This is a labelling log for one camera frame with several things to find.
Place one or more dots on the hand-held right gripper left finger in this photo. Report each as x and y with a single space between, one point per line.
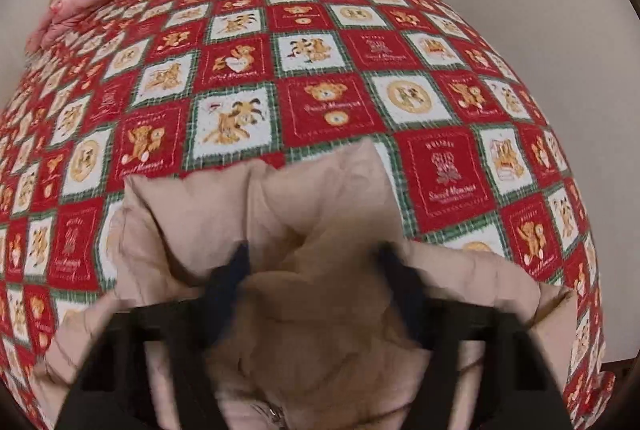
231 282

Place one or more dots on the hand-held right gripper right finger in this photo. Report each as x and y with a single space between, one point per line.
404 295

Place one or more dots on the beige quilted puffer jacket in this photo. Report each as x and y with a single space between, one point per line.
310 210

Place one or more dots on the red bear printed blanket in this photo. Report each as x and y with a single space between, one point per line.
325 100

